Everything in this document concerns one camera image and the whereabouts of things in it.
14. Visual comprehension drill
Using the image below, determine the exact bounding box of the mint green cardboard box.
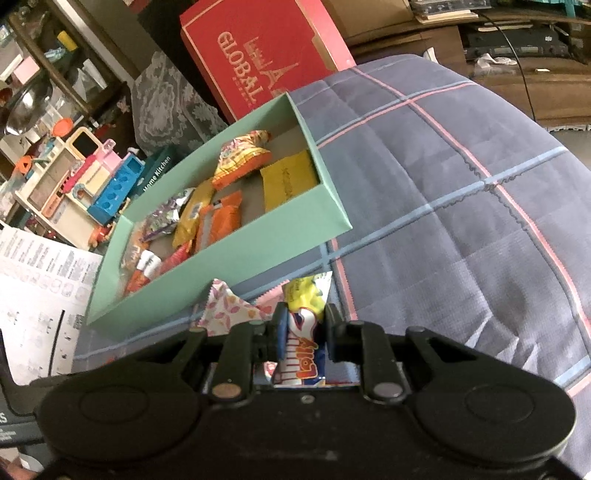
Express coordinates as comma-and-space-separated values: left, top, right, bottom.
85, 91, 354, 328

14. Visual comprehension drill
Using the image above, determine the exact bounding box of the clear peach snack packet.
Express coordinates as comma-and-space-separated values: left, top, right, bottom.
121, 222, 148, 273

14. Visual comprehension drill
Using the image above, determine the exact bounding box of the yellow green snack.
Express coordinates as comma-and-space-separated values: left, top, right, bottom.
172, 180, 215, 248

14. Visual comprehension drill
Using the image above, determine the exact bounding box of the blue plaid blanket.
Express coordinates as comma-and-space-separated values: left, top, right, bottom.
74, 54, 591, 462

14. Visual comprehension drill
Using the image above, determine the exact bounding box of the wooden shelf unit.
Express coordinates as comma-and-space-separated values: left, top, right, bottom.
0, 0, 139, 121

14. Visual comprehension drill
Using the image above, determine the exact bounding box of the metal bowl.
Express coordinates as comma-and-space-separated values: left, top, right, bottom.
2, 76, 54, 137

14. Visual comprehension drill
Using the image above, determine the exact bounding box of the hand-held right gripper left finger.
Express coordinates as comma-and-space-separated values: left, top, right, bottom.
178, 304, 290, 402

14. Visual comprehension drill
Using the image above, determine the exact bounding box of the red gift box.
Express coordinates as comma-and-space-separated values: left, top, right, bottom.
179, 0, 356, 124

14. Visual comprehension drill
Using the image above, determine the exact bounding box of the black cable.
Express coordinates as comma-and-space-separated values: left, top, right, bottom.
478, 9, 541, 123

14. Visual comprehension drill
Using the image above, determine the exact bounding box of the yellow snack packet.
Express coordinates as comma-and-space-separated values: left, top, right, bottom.
259, 150, 321, 214

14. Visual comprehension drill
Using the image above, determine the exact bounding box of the teal toy box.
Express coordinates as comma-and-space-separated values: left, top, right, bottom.
131, 147, 178, 204

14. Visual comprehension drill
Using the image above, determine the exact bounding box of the long orange white-ended packet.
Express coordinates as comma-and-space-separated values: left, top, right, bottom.
124, 249, 162, 296

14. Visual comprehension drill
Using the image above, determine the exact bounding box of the grey lace cloth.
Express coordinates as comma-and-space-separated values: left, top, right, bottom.
131, 51, 229, 160

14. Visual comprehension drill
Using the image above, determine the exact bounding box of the white floral snack packet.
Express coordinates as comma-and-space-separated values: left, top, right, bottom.
199, 278, 273, 337

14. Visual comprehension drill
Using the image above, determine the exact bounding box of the orange patterned crinkly snack bag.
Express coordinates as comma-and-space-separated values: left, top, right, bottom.
211, 130, 273, 191

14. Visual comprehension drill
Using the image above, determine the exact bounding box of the black electronic device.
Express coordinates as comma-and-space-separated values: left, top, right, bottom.
462, 23, 573, 58

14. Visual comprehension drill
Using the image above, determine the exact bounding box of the colourful toy kitchen set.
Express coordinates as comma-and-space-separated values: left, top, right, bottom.
14, 127, 144, 252

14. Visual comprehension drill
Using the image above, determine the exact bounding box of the red snack packet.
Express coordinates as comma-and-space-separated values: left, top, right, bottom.
161, 242, 192, 267

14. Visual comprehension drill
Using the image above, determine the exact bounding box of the orange silver-striped snack packet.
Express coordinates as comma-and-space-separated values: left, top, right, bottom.
193, 191, 243, 254

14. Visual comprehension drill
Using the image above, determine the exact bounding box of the purple grape candy bag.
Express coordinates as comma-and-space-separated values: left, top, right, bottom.
139, 188, 195, 243

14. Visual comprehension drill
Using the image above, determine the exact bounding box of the white orange lollipop packet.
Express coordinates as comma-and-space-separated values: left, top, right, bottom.
272, 272, 334, 387

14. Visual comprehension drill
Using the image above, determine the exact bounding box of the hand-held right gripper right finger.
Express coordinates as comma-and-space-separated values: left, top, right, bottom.
327, 304, 483, 402

